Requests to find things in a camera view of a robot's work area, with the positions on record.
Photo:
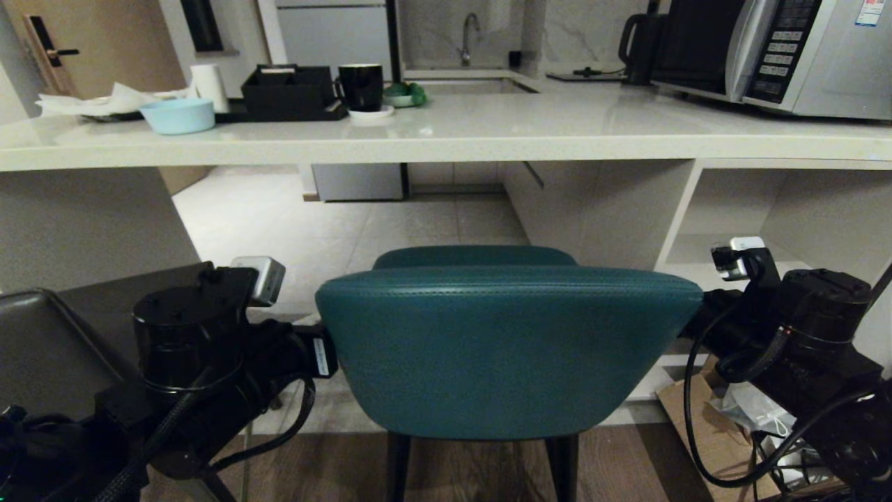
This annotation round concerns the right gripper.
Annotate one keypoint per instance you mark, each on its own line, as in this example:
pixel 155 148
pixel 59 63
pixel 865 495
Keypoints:
pixel 725 317

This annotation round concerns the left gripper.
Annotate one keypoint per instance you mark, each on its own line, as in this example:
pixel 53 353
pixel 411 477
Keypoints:
pixel 286 355

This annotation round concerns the teal leather bar stool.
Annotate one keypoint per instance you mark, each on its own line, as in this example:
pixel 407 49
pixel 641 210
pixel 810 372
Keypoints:
pixel 509 348

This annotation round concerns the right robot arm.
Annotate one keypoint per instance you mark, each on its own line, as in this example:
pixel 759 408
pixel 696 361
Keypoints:
pixel 826 314

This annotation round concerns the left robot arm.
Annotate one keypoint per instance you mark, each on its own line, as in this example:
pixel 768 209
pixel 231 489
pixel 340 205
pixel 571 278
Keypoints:
pixel 174 328

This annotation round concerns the white under-counter shelf unit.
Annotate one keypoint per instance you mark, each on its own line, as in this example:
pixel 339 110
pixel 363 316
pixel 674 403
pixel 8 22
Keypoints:
pixel 787 223

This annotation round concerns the flat black counter pad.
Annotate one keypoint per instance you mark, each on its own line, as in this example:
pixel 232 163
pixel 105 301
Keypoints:
pixel 585 74

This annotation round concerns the chrome kitchen faucet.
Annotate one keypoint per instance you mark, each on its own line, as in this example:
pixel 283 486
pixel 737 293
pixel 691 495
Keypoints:
pixel 470 31

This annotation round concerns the white plastic bag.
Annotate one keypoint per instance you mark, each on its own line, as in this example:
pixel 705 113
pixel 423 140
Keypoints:
pixel 756 411

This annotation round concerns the brown cardboard box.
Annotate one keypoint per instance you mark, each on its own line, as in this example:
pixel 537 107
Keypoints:
pixel 704 425

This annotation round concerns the white saucer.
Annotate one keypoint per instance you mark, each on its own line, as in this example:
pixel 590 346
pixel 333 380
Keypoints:
pixel 371 113

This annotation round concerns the black organizer tray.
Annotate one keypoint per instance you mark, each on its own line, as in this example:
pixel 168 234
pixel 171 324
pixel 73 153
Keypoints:
pixel 286 94

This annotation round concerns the light blue bowl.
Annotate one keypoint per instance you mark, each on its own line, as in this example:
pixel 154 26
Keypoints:
pixel 178 116

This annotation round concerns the white paper towel roll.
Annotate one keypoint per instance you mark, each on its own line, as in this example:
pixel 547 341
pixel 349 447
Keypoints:
pixel 211 87

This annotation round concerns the black mug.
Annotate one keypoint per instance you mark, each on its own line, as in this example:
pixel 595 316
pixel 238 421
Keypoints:
pixel 362 87

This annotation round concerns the black electric kettle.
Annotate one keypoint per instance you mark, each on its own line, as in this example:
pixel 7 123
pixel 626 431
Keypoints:
pixel 644 49

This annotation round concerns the silver microwave oven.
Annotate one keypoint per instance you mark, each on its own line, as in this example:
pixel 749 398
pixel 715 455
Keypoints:
pixel 822 49

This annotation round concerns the green cloth in dish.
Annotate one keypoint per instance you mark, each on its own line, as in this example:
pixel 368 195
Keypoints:
pixel 408 94

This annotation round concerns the white crumpled paper sheet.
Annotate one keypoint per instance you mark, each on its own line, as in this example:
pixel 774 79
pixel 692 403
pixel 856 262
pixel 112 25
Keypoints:
pixel 104 103

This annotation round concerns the small black cup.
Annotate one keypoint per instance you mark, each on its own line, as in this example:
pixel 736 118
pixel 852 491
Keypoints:
pixel 515 59

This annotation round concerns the wooden door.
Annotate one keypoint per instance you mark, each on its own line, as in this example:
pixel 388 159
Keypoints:
pixel 118 42

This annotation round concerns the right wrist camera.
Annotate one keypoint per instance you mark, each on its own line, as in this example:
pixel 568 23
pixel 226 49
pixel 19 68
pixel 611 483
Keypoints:
pixel 744 254

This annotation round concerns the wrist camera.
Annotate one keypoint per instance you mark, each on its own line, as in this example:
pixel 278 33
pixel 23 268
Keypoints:
pixel 744 254
pixel 263 277

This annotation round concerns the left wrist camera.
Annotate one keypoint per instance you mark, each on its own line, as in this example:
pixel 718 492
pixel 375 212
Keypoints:
pixel 263 277

